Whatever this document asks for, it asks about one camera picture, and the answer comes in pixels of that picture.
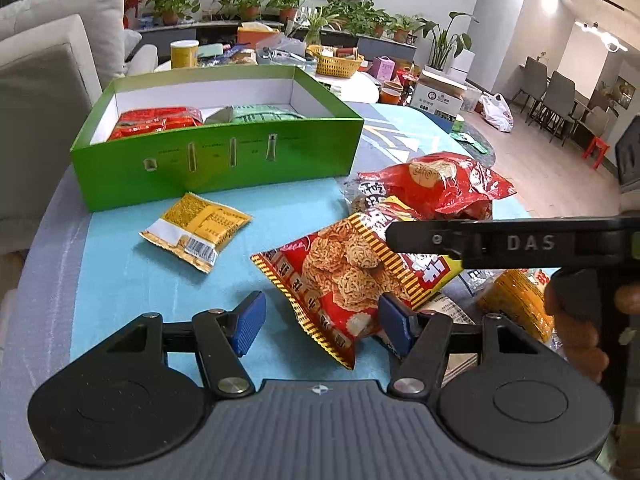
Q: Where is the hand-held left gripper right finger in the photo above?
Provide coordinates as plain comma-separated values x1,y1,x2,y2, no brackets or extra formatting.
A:
378,294,543,401

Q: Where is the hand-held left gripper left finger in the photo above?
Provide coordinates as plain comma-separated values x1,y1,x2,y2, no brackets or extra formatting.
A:
105,291,267,401

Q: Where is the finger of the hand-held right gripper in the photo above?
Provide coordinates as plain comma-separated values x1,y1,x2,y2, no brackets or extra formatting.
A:
386,217,466,267

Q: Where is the yellow red label snack bag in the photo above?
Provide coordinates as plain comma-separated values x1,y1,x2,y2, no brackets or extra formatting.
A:
475,269,556,345

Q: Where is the red crinkly snack bag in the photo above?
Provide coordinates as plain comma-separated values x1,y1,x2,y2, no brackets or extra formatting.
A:
357,151,518,221

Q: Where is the red yellow striped snack bag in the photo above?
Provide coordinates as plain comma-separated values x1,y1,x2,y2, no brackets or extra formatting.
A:
250,197,466,371

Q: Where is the clear black-print snack packet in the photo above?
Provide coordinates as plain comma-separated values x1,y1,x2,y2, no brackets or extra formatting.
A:
342,176,416,222

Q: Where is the small yellow snack packet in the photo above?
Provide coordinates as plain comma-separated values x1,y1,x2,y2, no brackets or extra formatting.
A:
139,192,254,275

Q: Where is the green cardboard box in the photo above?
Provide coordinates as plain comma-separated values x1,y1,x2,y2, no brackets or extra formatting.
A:
70,65,365,212

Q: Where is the green snack packet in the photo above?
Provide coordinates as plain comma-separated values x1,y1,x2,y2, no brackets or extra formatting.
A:
205,103,307,125

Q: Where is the red snack packet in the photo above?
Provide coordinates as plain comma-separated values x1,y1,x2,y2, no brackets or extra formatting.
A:
106,106,205,142

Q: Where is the person's right hand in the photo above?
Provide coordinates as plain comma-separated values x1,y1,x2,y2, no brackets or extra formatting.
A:
544,272,609,384

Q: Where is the green flat packet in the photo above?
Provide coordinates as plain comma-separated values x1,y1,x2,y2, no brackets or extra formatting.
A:
450,131,492,155

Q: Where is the red stool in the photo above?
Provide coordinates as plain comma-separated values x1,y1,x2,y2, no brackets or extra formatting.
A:
584,136,611,167

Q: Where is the white and blue carton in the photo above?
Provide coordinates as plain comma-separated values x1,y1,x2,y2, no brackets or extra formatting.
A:
410,69,469,122

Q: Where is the white plastic bag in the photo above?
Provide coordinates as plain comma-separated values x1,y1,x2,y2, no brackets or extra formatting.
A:
481,92,515,134

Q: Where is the beige dining chair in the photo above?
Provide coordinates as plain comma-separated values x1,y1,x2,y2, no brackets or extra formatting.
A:
575,105,615,143

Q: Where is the clear storage bin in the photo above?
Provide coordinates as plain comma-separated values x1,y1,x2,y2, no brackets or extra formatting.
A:
462,85,485,113

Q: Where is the white round table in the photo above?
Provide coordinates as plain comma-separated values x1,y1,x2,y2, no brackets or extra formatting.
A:
154,49,382,107

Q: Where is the pink box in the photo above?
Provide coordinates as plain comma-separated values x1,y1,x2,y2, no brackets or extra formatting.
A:
372,55,397,82

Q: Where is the white air purifier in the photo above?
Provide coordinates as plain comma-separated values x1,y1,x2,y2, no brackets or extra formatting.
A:
451,49,475,85

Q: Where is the large leaf potted plant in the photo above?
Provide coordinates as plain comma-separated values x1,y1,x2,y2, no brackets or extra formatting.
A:
416,11,475,72

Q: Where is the yellow woven basket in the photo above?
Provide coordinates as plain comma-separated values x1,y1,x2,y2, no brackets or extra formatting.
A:
306,44,365,79

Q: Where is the green potted plant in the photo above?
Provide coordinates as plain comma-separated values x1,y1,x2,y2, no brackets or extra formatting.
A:
390,14,423,43
220,0,273,22
322,0,373,36
265,0,308,23
360,10,396,38
152,0,201,26

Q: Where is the ceiling lamp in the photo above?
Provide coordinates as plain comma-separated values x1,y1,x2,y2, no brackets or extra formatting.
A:
574,20,630,54

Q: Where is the teal plastic tray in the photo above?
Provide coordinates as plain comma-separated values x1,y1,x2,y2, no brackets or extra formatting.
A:
256,46,319,75

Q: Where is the spider plant in vase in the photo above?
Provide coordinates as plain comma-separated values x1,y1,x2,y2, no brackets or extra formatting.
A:
297,5,341,46

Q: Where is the orange tissue box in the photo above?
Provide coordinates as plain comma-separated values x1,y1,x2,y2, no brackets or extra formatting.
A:
236,22,281,52

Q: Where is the yellow can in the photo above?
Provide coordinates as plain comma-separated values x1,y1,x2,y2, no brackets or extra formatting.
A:
170,39,200,70

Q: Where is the grey pillow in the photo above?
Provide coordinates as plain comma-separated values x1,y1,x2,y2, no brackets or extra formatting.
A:
122,27,143,63

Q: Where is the beige sofa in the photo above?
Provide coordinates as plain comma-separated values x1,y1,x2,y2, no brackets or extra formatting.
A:
0,0,160,256

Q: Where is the framed wall picture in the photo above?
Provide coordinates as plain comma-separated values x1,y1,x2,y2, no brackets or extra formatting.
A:
612,76,637,111

